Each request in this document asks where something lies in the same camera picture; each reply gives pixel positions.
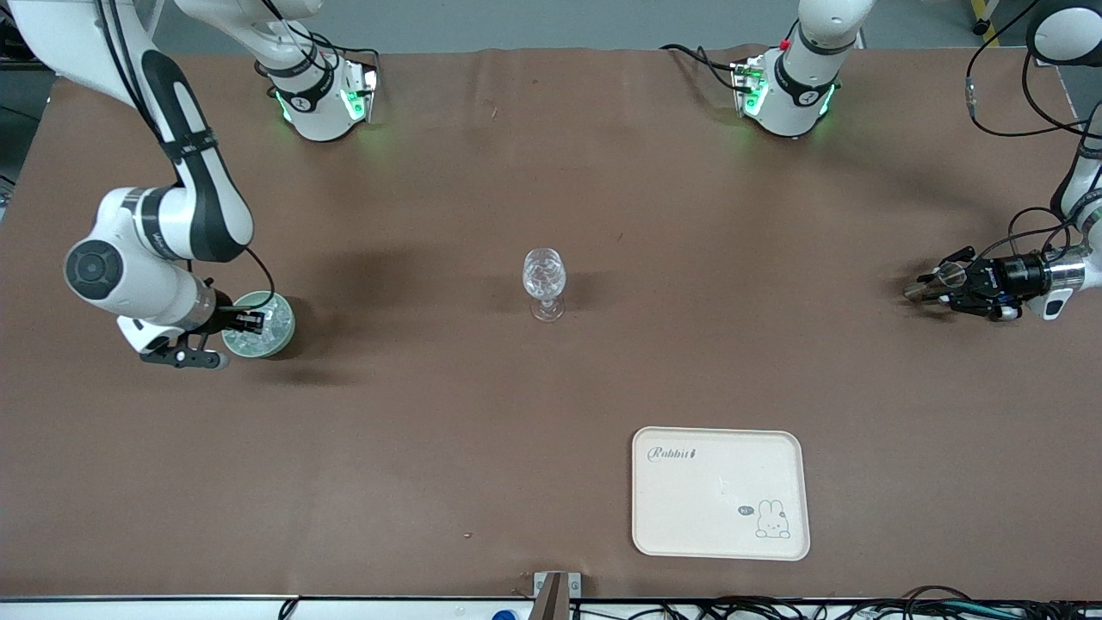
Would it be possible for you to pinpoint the black base power cable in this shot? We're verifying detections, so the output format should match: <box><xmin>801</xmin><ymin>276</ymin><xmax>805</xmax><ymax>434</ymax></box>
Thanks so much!
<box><xmin>660</xmin><ymin>43</ymin><xmax>743</xmax><ymax>92</ymax></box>
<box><xmin>258</xmin><ymin>0</ymin><xmax>381</xmax><ymax>77</ymax></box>

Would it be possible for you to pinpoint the clear crystal wine glass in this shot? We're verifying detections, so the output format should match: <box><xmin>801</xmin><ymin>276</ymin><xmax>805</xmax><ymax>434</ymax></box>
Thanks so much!
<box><xmin>522</xmin><ymin>248</ymin><xmax>567</xmax><ymax>323</ymax></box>

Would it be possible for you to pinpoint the black cable bundle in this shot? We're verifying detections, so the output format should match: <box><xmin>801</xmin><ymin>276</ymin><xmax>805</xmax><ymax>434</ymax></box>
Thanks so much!
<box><xmin>568</xmin><ymin>586</ymin><xmax>1102</xmax><ymax>620</ymax></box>

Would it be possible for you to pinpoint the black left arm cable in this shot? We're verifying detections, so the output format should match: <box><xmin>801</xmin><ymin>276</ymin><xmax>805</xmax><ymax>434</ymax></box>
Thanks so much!
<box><xmin>963</xmin><ymin>0</ymin><xmax>1102</xmax><ymax>261</ymax></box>

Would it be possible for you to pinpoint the green ceramic bowl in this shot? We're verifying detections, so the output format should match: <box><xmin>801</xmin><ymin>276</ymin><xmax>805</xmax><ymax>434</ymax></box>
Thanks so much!
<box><xmin>221</xmin><ymin>290</ymin><xmax>297</xmax><ymax>359</ymax></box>

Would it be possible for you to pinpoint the white table edge rail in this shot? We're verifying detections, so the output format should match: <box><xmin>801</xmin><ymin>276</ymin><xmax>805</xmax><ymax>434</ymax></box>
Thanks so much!
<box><xmin>0</xmin><ymin>596</ymin><xmax>1102</xmax><ymax>620</ymax></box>

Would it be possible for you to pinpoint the brown table cover sheet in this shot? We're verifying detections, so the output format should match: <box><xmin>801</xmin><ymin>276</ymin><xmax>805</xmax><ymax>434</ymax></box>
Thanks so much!
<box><xmin>0</xmin><ymin>45</ymin><xmax>1102</xmax><ymax>602</ymax></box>

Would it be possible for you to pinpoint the steel double jigger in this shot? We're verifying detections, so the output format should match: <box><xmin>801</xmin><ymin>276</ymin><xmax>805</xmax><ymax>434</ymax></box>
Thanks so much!
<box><xmin>902</xmin><ymin>261</ymin><xmax>968</xmax><ymax>305</ymax></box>

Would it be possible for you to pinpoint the clear ice cube pile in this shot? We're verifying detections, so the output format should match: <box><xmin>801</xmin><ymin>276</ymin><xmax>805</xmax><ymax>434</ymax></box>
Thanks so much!
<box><xmin>229</xmin><ymin>296</ymin><xmax>292</xmax><ymax>352</ymax></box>

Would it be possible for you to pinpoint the metal base connector plate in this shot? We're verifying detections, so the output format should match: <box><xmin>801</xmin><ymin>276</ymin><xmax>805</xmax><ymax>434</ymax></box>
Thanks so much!
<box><xmin>343</xmin><ymin>62</ymin><xmax>381</xmax><ymax>123</ymax></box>
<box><xmin>732</xmin><ymin>56</ymin><xmax>769</xmax><ymax>118</ymax></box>

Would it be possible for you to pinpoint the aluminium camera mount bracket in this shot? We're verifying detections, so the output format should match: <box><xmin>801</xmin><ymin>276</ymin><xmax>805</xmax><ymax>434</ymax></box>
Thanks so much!
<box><xmin>532</xmin><ymin>571</ymin><xmax>583</xmax><ymax>620</ymax></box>

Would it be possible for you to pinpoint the cream rabbit print tray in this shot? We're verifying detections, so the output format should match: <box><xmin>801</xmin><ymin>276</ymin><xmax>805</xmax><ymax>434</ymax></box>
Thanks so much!
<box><xmin>631</xmin><ymin>426</ymin><xmax>812</xmax><ymax>562</ymax></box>

